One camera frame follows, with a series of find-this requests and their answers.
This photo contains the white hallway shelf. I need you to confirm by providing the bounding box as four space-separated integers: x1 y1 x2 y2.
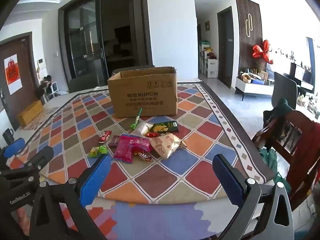
199 40 218 78

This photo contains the black mug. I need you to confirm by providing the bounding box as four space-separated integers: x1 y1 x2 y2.
2 128 15 145

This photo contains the white stool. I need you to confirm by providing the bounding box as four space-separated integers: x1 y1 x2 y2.
44 81 61 101

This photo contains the red and white door poster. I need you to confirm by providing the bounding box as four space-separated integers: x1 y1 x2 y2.
4 54 22 95

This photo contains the red striped candy packet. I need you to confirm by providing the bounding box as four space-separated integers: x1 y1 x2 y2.
136 152 152 162

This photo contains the white low cabinet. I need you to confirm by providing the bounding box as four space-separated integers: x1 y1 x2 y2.
235 76 275 102

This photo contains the glass sliding door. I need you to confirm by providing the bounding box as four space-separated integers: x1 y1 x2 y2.
59 0 118 86

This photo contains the dark interior door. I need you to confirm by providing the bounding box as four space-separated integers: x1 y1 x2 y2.
217 6 235 88

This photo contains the clutter of small boxes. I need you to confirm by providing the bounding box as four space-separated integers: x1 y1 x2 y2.
239 67 269 84

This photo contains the pink snack packet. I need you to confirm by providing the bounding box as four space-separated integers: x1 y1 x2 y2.
114 134 153 164

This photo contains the dark slatted wall panel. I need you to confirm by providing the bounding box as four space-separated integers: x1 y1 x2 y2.
235 0 261 73

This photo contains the beige biscuit packet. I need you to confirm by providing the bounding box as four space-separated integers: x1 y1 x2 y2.
149 133 187 160

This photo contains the red foil balloon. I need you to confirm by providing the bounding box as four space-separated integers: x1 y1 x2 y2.
252 39 274 64

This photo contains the colourful diamond pattern tablecloth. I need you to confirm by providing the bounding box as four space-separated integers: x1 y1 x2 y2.
5 81 275 240

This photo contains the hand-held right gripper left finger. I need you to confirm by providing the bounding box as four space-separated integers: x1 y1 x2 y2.
25 154 112 240

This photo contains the brown cardboard box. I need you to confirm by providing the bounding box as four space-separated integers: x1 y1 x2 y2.
107 66 178 118

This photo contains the brown snack packet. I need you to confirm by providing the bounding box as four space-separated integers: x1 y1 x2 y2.
108 135 123 147

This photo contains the dark green cracker packet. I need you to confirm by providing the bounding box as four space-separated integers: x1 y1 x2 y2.
150 120 180 133

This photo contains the red brown wooden chair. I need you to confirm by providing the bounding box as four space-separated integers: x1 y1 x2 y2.
252 109 320 211

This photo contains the brown entrance door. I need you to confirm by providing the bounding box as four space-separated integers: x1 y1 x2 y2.
0 32 42 131

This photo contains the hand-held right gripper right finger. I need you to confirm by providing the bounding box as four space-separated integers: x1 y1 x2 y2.
212 154 295 240

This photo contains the yellow wooden box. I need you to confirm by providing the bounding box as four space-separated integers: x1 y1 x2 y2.
17 100 43 127

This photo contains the dark bundle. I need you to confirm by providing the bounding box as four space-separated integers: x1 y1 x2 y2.
35 75 54 98

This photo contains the green lollipop stick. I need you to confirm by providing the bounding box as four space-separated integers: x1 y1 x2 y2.
129 108 143 131

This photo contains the dark green garment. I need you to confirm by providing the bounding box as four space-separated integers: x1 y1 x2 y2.
271 98 293 117

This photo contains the white snack packet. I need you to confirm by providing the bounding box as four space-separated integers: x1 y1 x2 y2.
131 122 154 137

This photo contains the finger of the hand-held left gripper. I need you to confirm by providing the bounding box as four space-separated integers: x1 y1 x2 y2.
0 146 54 180
0 138 26 172

